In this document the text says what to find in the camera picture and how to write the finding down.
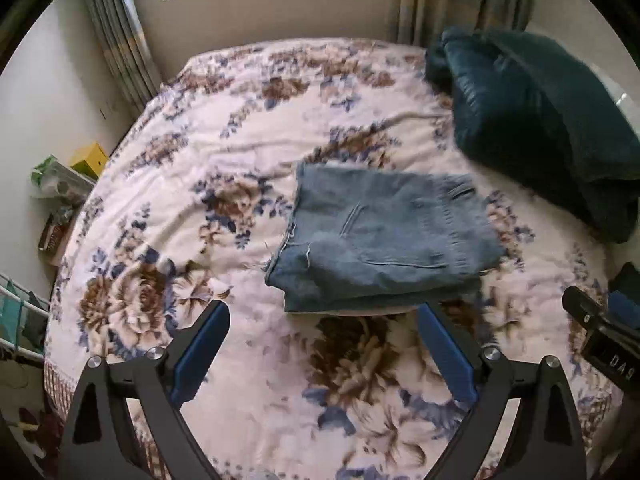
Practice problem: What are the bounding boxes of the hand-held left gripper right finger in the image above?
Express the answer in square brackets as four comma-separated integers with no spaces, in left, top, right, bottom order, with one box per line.
[416,302,587,480]

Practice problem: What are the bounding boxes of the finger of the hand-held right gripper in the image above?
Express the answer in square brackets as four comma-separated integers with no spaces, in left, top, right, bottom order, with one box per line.
[562,286,640,397]

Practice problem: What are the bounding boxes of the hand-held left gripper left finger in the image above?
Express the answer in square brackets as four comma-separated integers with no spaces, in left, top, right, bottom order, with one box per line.
[58,299,231,480]

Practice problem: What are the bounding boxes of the blue denim pants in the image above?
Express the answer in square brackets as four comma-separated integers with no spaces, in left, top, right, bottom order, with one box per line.
[264,161,504,313]

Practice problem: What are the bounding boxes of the floral printed blanket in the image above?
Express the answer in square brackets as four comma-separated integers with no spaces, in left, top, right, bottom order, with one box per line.
[43,36,625,480]

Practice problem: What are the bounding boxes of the cluttered bedside shelf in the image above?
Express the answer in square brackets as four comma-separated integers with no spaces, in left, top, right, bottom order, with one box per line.
[38,212,73,267]

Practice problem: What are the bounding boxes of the yellow box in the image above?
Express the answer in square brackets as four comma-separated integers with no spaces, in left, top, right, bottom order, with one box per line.
[69,142,110,178]

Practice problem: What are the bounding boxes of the dark teal quilt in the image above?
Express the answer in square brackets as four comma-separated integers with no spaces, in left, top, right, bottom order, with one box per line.
[424,26,640,244]

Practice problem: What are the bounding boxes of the green white plastic bag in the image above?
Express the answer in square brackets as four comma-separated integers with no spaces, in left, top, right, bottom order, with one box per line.
[30,155,68,199]

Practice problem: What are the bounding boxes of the white wire rack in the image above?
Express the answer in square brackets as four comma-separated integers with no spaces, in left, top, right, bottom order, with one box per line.
[0,272,51,361]

